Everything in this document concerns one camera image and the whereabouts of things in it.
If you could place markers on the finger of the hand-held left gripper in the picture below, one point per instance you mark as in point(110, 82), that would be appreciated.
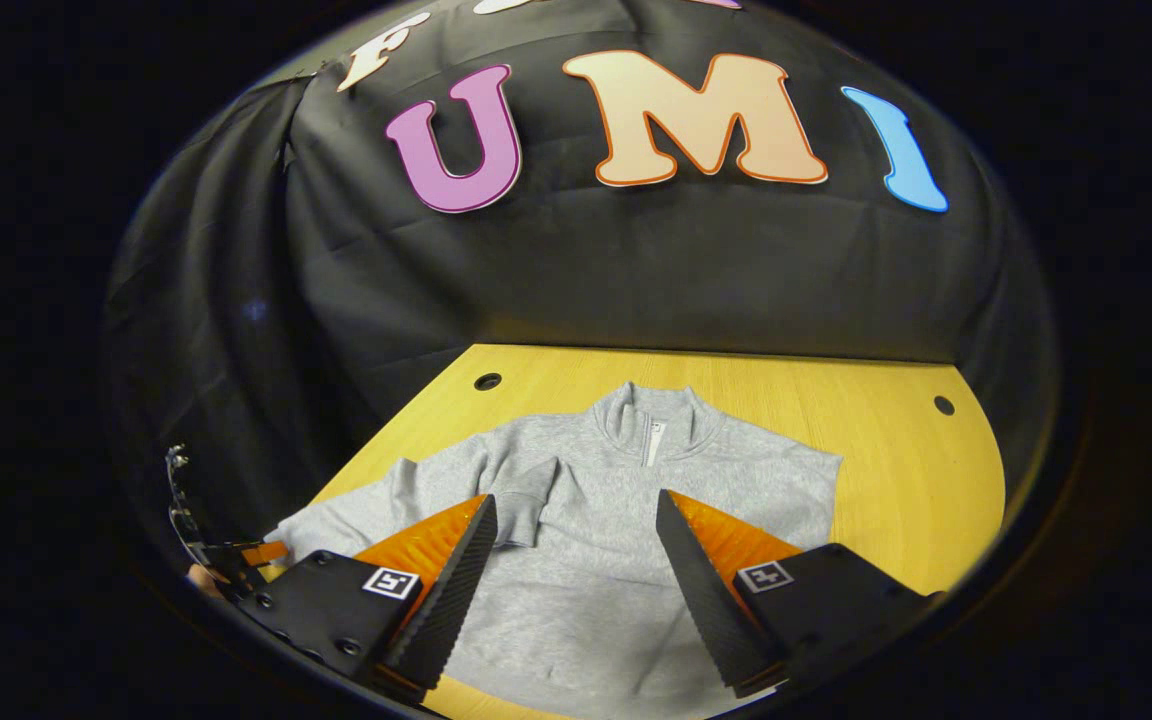
point(266, 551)

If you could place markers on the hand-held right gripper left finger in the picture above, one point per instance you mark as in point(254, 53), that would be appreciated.
point(451, 600)

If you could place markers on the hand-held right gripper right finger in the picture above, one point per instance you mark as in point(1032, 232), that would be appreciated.
point(701, 600)

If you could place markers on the black backdrop cloth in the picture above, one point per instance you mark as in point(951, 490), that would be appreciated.
point(636, 270)

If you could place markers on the grey zip-neck sweatshirt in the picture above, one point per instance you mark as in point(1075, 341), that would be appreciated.
point(586, 600)

